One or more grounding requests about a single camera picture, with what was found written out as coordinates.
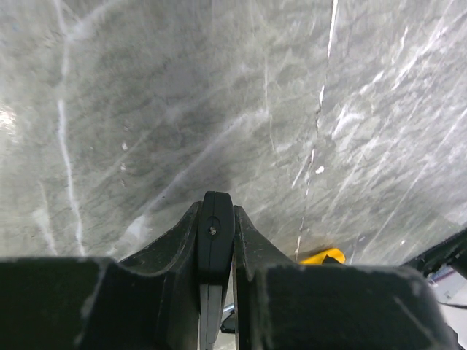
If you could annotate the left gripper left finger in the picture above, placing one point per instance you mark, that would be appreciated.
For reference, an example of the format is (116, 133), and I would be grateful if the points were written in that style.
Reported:
(146, 301)

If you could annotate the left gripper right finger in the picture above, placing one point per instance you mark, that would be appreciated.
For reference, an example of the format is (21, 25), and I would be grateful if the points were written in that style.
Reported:
(280, 304)

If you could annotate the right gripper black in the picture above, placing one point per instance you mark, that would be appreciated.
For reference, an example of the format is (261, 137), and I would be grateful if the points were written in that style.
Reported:
(445, 253)

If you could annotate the yellow handled screwdriver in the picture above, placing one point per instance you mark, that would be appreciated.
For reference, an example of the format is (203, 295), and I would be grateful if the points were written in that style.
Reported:
(331, 255)

